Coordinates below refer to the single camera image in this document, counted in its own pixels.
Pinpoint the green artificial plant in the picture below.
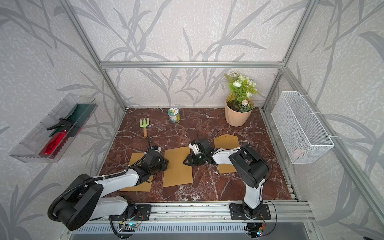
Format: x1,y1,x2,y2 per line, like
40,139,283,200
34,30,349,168
225,72,258,113

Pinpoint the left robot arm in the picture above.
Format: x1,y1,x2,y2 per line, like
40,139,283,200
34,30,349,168
47,150,169,231

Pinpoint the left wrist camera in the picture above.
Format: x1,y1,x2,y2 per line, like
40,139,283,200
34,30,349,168
151,146,162,153

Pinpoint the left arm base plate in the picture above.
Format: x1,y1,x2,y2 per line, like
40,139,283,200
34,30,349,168
111,203,152,221

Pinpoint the circuit board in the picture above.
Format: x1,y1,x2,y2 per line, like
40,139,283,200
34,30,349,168
118,222,141,233
245,223,265,240

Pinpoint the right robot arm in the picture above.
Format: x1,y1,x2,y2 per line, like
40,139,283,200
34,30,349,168
183,138,271,211

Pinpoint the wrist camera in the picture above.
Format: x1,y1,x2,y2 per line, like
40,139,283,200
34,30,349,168
189,143,201,155
151,146,162,153

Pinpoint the small labelled tin can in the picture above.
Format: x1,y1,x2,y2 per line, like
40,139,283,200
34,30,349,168
168,108,181,123

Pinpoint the kraft file bag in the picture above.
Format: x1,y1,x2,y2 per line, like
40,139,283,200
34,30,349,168
214,135,240,174
119,152,154,193
163,147,193,188

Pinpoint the white wire mesh basket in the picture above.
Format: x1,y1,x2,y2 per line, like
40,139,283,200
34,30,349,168
272,91,334,165

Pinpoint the green garden hand fork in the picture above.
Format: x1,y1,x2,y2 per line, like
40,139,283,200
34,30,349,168
140,118,150,138

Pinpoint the peach flower pot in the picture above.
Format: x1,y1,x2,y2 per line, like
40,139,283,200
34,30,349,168
225,96,255,127

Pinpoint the left circuit board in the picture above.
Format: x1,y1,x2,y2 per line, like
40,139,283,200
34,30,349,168
118,222,141,233

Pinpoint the right circuit board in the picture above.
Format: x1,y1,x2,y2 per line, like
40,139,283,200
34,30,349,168
245,223,265,240

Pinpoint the green dustpan scoop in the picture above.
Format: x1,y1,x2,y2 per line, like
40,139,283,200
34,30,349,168
47,104,98,138

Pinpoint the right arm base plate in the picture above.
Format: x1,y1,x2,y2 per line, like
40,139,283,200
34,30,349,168
229,203,272,220

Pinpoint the aluminium front rail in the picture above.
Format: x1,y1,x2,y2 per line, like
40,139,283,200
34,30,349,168
61,201,316,225

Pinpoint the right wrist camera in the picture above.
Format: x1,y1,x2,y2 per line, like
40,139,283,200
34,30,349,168
189,143,201,155

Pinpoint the clear plastic wall bin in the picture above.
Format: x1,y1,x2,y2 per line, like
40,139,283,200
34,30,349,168
9,94,98,163

